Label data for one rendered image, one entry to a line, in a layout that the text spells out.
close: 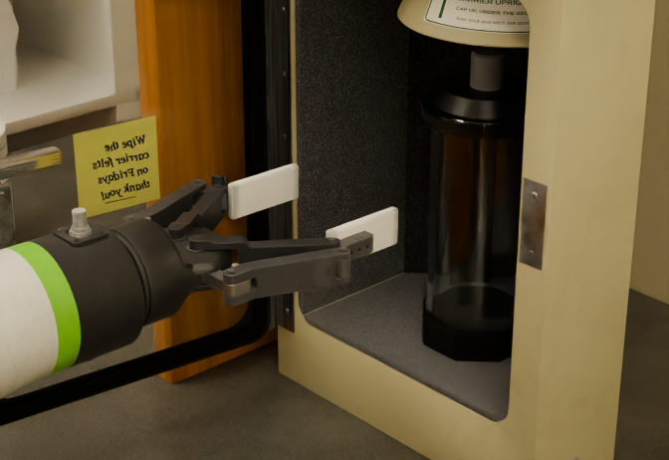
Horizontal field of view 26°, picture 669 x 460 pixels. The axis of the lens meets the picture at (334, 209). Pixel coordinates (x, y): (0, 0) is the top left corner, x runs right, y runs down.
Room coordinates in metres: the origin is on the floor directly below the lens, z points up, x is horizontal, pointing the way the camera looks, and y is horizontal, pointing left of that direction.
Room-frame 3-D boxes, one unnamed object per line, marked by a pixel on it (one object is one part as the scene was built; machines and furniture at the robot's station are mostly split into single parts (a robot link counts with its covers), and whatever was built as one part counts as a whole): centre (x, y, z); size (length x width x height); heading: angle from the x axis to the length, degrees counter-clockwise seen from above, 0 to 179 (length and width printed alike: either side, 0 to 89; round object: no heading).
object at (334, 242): (0.97, 0.05, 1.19); 0.11 x 0.01 x 0.04; 96
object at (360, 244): (0.97, -0.01, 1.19); 0.05 x 0.03 x 0.01; 132
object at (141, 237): (0.96, 0.12, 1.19); 0.09 x 0.08 x 0.07; 132
